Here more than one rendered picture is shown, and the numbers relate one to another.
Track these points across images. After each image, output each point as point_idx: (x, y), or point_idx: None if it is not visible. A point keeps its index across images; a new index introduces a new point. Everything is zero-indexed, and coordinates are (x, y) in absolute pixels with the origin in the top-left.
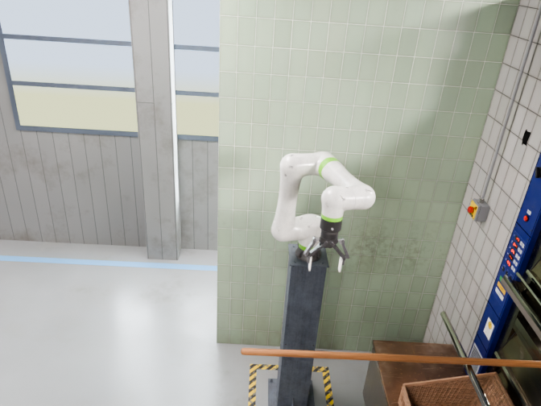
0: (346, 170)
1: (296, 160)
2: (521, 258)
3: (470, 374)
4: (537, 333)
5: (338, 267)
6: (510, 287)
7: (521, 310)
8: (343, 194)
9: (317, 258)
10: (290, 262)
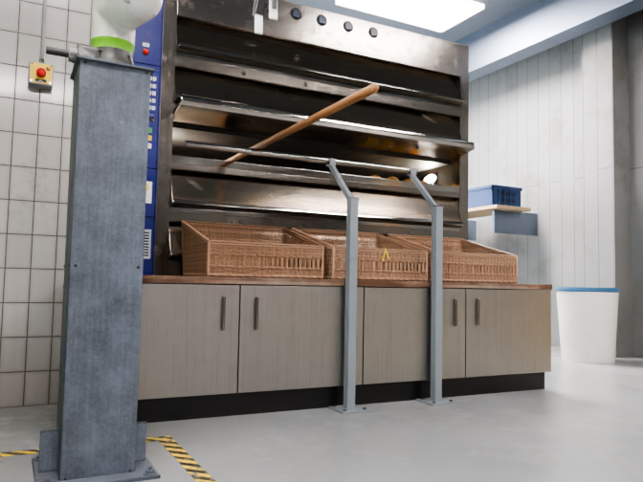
0: None
1: None
2: (158, 92)
3: (272, 151)
4: (252, 114)
5: (256, 29)
6: (197, 102)
7: (225, 110)
8: None
9: None
10: (145, 67)
